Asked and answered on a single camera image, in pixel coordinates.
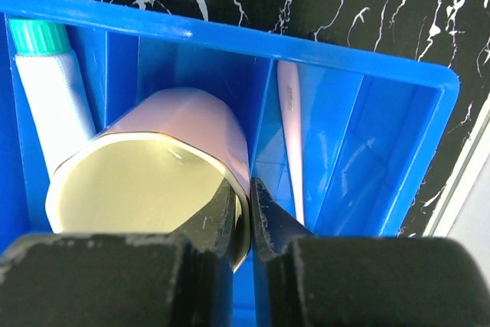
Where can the pink ceramic mug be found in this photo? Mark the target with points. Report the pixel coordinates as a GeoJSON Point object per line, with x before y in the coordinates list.
{"type": "Point", "coordinates": [154, 168]}

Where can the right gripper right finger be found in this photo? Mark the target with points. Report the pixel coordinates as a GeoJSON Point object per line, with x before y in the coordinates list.
{"type": "Point", "coordinates": [301, 279]}

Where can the blue plastic bin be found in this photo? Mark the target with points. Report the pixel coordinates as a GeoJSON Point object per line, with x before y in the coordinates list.
{"type": "Point", "coordinates": [370, 122]}

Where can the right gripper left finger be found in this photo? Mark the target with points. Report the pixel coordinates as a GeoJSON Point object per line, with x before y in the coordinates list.
{"type": "Point", "coordinates": [184, 278]}

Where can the pink toothbrush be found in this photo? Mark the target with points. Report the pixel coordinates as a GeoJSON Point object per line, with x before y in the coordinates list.
{"type": "Point", "coordinates": [290, 106]}

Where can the teal cap toothpaste tube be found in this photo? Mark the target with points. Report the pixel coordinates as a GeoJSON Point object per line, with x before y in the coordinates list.
{"type": "Point", "coordinates": [50, 75]}

